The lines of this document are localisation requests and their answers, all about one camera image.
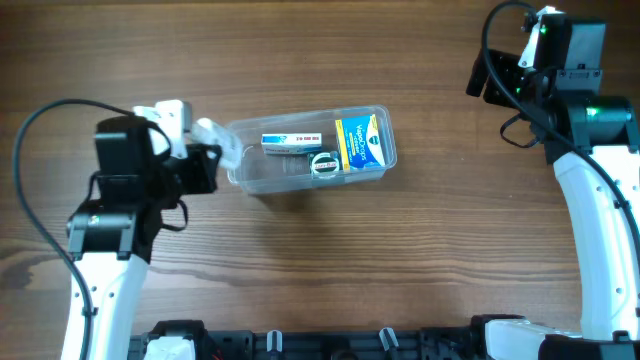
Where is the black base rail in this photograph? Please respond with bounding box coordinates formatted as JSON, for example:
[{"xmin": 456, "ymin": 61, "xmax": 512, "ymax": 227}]
[{"xmin": 128, "ymin": 327, "xmax": 481, "ymax": 360}]

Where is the green Zam-Buk box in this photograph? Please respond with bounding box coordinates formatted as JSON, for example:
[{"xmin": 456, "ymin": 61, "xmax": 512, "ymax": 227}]
[{"xmin": 308, "ymin": 151, "xmax": 341, "ymax": 178}]

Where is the white spray bottle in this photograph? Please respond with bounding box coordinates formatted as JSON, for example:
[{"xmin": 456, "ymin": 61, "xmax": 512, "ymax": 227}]
[{"xmin": 191, "ymin": 118, "xmax": 243, "ymax": 170}]

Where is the clear plastic container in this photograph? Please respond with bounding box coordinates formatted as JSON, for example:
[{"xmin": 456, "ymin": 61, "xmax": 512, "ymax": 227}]
[{"xmin": 227, "ymin": 105, "xmax": 397, "ymax": 195}]

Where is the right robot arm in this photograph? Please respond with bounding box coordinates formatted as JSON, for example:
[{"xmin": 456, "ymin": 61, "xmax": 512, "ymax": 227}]
[{"xmin": 467, "ymin": 49, "xmax": 639, "ymax": 359}]

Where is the white Panadol box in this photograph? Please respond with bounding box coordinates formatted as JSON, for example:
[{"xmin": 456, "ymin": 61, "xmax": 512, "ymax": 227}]
[{"xmin": 261, "ymin": 133, "xmax": 322, "ymax": 155}]

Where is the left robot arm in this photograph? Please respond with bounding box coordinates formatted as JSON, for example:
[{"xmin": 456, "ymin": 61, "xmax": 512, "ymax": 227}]
[{"xmin": 62, "ymin": 144, "xmax": 223, "ymax": 359}]

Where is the blue VapoDrops box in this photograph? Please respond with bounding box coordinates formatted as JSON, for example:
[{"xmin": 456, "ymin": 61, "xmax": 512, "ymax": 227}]
[{"xmin": 335, "ymin": 114, "xmax": 386, "ymax": 172}]

